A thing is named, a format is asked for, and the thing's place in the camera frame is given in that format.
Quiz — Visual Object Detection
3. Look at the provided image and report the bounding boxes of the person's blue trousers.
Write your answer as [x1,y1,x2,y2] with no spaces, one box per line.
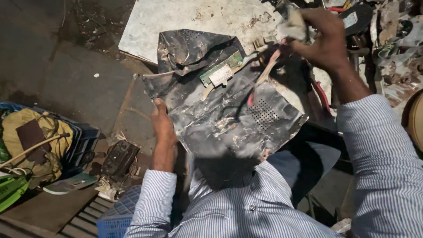
[266,122,346,209]

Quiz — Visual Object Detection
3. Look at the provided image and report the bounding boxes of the heap of electronic scrap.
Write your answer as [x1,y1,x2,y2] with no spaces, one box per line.
[261,0,423,110]

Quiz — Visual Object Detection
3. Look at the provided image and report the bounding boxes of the white board sheet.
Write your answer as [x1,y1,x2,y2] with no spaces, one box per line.
[118,0,332,100]

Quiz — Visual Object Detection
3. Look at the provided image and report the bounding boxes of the crumpled white paper scrap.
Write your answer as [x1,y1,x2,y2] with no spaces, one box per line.
[95,177,119,203]

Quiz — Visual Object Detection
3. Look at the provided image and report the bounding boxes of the blue perforated plastic crate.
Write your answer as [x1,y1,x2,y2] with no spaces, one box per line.
[96,184,143,238]

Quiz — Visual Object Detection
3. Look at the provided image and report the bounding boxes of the pale green sandal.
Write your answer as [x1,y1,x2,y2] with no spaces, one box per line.
[43,173,98,195]

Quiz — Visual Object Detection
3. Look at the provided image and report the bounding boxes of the dark blue plastic crate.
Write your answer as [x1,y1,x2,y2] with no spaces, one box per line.
[0,101,102,172]

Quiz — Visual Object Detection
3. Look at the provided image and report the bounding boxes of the black scrap box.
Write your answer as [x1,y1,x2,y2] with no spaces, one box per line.
[101,140,140,177]

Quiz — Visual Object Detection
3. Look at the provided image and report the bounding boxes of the red wire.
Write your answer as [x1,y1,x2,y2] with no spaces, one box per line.
[311,81,331,113]

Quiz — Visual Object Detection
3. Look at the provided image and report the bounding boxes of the person's left hand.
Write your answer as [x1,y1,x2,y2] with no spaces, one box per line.
[150,98,179,145]

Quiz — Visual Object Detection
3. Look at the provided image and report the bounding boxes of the grey cloth wad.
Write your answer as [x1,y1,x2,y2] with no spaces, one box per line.
[277,6,308,43]

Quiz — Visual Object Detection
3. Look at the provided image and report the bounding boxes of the person's striped shirt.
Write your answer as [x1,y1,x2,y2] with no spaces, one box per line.
[124,94,423,238]

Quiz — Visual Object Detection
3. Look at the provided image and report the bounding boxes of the green circuit board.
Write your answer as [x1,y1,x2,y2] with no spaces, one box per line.
[199,50,244,87]

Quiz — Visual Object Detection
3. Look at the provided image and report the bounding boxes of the person's right hand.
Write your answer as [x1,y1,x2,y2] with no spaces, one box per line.
[285,8,350,74]

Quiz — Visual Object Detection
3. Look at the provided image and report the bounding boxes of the burnt black metal casing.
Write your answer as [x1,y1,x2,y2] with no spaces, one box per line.
[142,29,309,162]

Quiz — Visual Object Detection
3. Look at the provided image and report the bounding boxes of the yellow cloth bag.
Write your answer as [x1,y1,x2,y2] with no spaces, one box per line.
[2,108,74,180]

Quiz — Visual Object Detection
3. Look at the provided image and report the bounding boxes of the wooden stick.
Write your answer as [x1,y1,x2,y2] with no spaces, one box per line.
[0,133,71,168]

